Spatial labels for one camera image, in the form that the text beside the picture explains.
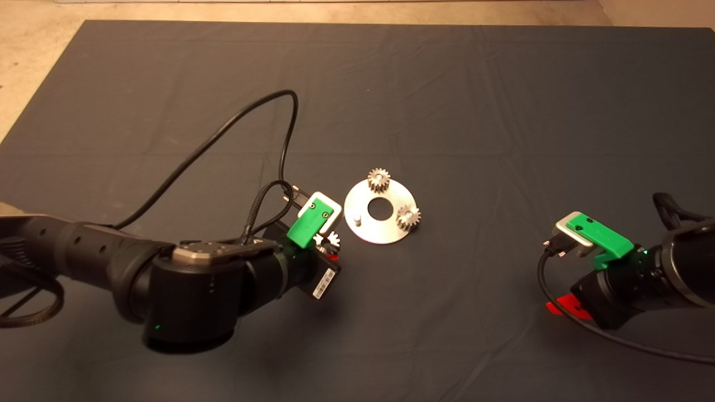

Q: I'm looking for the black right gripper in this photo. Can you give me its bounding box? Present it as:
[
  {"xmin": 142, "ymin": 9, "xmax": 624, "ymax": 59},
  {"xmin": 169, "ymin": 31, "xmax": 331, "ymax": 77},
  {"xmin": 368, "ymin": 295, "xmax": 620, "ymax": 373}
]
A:
[{"xmin": 546, "ymin": 271, "xmax": 638, "ymax": 330}]

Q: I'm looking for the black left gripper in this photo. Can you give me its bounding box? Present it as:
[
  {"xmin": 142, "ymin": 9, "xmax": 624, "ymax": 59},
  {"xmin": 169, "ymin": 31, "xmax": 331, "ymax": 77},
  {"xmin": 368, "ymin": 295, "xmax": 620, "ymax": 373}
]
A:
[{"xmin": 289, "ymin": 248, "xmax": 342, "ymax": 301}]

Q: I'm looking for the small steel planetary gear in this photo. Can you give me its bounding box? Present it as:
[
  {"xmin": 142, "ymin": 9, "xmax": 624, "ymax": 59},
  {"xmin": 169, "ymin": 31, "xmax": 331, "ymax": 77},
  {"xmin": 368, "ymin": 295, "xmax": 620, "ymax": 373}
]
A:
[
  {"xmin": 368, "ymin": 167, "xmax": 392, "ymax": 194},
  {"xmin": 397, "ymin": 205, "xmax": 422, "ymax": 232},
  {"xmin": 313, "ymin": 230, "xmax": 342, "ymax": 256}
]

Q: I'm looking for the round metal carrier plate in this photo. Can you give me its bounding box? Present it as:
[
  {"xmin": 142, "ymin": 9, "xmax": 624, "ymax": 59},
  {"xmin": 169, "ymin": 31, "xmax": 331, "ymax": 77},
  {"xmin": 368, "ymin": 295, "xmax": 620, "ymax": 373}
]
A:
[{"xmin": 344, "ymin": 178, "xmax": 417, "ymax": 245}]

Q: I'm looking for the dark grey table cloth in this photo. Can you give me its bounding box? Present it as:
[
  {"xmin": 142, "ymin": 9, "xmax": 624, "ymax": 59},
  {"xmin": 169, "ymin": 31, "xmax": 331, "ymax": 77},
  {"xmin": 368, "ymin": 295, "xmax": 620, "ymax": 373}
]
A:
[{"xmin": 0, "ymin": 18, "xmax": 715, "ymax": 402}]

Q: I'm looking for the green left camera mount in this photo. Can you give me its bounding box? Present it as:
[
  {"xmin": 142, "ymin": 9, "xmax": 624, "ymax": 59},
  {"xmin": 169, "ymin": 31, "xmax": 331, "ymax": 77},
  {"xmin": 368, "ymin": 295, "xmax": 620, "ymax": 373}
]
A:
[{"xmin": 287, "ymin": 201, "xmax": 337, "ymax": 250}]

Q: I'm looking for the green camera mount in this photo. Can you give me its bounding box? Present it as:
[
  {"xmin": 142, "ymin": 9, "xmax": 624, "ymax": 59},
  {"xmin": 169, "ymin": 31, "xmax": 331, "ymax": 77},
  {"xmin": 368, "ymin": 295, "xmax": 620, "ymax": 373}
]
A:
[
  {"xmin": 566, "ymin": 218, "xmax": 635, "ymax": 271},
  {"xmin": 287, "ymin": 201, "xmax": 337, "ymax": 250}
]

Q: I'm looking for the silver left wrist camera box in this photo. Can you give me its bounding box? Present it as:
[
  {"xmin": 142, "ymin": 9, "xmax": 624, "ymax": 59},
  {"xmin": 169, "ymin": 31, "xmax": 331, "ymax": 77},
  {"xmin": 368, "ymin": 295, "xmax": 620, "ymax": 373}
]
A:
[{"xmin": 298, "ymin": 192, "xmax": 343, "ymax": 232}]

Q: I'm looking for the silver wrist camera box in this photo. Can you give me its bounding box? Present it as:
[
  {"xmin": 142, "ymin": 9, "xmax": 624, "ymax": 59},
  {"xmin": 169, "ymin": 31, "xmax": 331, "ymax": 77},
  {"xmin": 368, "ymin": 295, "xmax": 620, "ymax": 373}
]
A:
[
  {"xmin": 298, "ymin": 192, "xmax": 343, "ymax": 232},
  {"xmin": 553, "ymin": 211, "xmax": 595, "ymax": 257}
]

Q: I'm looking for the black right camera cable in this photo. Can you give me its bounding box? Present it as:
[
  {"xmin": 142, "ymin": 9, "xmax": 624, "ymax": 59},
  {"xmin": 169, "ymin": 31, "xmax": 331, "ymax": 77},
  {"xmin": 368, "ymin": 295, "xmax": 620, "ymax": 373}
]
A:
[{"xmin": 537, "ymin": 246, "xmax": 715, "ymax": 366}]

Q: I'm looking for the black camera cable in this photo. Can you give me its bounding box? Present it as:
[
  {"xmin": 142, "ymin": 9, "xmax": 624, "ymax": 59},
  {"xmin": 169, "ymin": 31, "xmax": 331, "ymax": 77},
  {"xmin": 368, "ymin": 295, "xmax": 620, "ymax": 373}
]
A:
[
  {"xmin": 537, "ymin": 246, "xmax": 715, "ymax": 366},
  {"xmin": 115, "ymin": 89, "xmax": 314, "ymax": 242}
]

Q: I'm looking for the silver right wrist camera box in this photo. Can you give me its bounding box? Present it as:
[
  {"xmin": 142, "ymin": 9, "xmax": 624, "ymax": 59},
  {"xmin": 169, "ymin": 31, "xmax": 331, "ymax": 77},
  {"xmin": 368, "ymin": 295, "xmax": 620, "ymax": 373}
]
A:
[{"xmin": 553, "ymin": 211, "xmax": 595, "ymax": 257}]

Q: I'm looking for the green right camera mount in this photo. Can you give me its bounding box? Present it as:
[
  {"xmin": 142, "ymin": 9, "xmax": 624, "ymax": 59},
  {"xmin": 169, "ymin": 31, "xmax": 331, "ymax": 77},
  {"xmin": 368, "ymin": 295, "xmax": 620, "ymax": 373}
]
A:
[{"xmin": 566, "ymin": 218, "xmax": 635, "ymax": 271}]

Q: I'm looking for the black left camera cable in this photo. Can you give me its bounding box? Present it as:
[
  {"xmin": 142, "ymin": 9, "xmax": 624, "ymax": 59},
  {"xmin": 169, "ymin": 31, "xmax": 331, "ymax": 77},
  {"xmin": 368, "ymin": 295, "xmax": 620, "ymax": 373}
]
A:
[{"xmin": 115, "ymin": 89, "xmax": 314, "ymax": 242}]

